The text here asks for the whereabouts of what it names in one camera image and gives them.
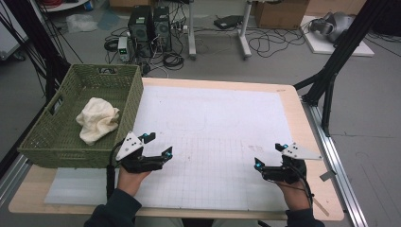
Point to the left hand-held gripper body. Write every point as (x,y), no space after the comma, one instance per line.
(132,157)

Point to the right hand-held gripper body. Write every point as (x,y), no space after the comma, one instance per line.
(285,171)

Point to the cream cloth towel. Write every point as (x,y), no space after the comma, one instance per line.
(96,121)

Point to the green woven basket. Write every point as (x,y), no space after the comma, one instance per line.
(60,138)

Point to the person's left hand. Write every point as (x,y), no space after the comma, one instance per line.
(130,183)

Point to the person's right hand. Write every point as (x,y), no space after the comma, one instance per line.
(294,195)

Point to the grey tape piece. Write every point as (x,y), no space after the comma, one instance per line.
(327,176)

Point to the thin wooden stick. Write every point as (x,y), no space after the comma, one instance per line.
(321,206)

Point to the white grid mat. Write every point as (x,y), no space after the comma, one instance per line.
(214,126)

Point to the white power supply box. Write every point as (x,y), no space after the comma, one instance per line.
(123,48)

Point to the black computer tower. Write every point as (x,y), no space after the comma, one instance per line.
(162,28)
(140,28)

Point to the white board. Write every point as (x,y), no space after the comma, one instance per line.
(327,47)

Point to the white desk leg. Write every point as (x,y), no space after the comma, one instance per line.
(244,34)
(191,31)

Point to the grey headset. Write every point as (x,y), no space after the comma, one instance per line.
(334,26)

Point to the cardboard box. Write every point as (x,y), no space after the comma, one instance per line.
(280,14)

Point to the clear plastic bag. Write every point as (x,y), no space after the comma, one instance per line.
(81,22)

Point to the black flat device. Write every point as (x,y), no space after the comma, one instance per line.
(227,22)

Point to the aluminium rail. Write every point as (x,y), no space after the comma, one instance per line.
(339,167)
(12,176)

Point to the black metal frame stand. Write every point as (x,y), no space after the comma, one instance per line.
(340,53)

